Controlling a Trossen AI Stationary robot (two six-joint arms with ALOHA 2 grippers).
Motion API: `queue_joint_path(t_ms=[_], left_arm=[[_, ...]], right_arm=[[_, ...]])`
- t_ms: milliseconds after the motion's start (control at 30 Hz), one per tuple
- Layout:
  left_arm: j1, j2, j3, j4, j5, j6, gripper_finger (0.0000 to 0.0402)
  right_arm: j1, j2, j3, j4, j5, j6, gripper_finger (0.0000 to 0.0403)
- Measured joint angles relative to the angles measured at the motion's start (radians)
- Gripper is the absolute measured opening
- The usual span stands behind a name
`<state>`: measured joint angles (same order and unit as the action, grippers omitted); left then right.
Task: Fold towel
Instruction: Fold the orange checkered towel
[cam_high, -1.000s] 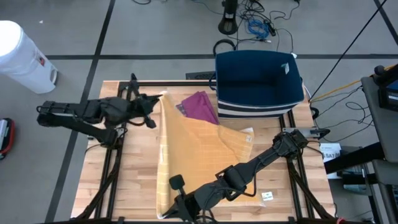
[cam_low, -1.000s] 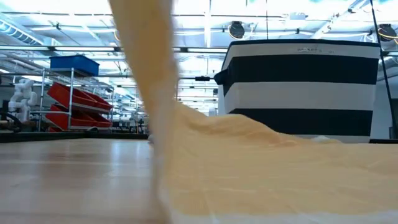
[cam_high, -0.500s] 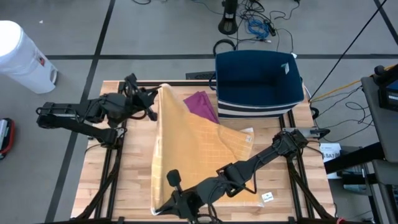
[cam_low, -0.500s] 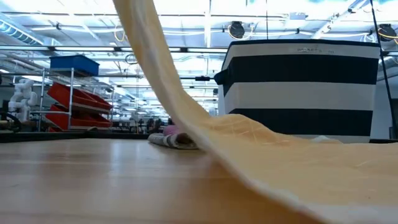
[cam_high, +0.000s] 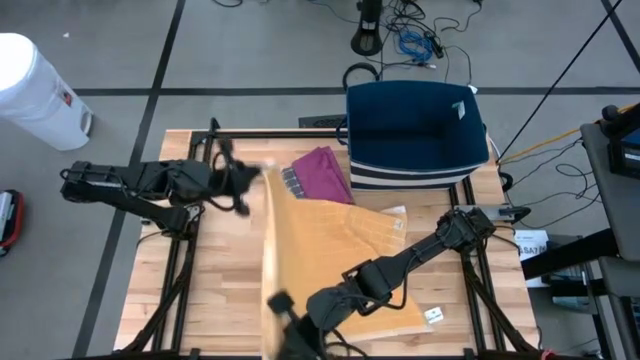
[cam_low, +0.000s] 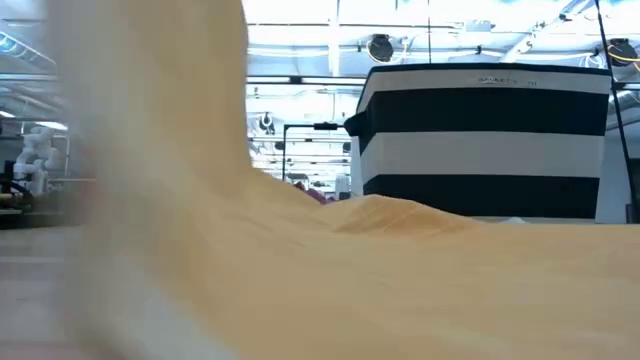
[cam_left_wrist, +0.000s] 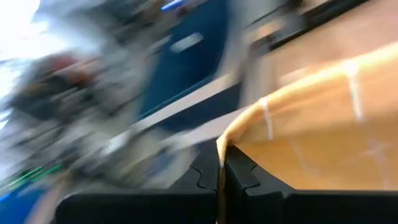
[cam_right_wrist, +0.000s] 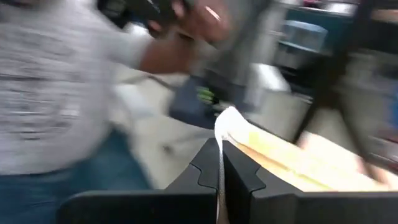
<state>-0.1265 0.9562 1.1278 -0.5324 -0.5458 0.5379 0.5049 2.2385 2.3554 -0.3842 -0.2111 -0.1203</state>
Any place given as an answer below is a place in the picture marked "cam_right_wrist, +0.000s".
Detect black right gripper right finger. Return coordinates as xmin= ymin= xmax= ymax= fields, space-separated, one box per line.
xmin=222 ymin=140 xmax=398 ymax=224

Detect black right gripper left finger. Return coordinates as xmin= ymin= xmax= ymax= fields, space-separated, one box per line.
xmin=57 ymin=138 xmax=223 ymax=224

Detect orange checked towel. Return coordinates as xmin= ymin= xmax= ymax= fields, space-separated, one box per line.
xmin=213 ymin=106 xmax=391 ymax=224

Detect person's forearm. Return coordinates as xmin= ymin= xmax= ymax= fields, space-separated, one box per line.
xmin=138 ymin=35 xmax=200 ymax=75

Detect black box green lights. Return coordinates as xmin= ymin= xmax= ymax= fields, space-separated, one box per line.
xmin=169 ymin=76 xmax=249 ymax=128

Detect person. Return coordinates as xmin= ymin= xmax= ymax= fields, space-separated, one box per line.
xmin=0 ymin=0 xmax=153 ymax=224

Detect light blue plastic container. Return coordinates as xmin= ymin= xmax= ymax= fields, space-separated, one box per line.
xmin=276 ymin=20 xmax=329 ymax=68

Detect person's hand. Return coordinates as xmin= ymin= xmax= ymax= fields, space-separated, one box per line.
xmin=170 ymin=0 xmax=233 ymax=47

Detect black table frame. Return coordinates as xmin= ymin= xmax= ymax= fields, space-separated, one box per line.
xmin=294 ymin=0 xmax=398 ymax=175

